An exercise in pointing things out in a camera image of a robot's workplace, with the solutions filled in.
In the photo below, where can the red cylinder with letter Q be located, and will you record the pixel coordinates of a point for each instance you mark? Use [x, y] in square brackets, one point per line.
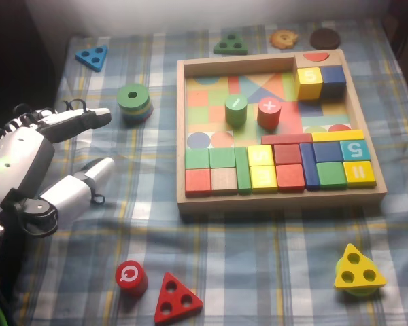
[131, 276]

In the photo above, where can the blue triangle block with holes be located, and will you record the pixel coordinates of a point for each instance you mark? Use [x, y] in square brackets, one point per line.
[102, 64]

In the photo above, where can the green triangle block with holes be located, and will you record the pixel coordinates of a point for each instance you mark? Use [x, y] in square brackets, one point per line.
[230, 51]

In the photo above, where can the red cylinder with plus sign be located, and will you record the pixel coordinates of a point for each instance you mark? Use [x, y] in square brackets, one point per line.
[269, 115]

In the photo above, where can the blue plaid cloth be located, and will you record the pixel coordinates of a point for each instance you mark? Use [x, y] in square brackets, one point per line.
[224, 254]

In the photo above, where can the wooden tray with colourful print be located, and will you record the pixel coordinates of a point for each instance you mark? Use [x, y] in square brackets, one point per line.
[275, 202]

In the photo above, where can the green cylinder block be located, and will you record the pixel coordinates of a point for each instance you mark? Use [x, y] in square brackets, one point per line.
[236, 112]

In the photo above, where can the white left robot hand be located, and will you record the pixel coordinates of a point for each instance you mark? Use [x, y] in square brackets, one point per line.
[13, 159]

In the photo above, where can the dark brown toy cookie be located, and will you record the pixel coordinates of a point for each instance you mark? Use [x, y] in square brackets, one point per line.
[324, 39]

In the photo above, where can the dark blue cube block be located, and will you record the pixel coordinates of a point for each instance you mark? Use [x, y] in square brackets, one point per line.
[333, 74]

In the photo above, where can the yellow cube with number five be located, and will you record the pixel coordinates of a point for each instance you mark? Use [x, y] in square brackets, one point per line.
[309, 76]

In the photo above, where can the white backdrop panel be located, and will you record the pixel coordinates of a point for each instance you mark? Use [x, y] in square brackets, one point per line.
[156, 13]

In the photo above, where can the red triangle block with holes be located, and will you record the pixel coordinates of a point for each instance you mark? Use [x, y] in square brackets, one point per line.
[177, 296]

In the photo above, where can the yellow triangle block with holes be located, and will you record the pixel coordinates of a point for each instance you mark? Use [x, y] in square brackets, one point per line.
[357, 270]

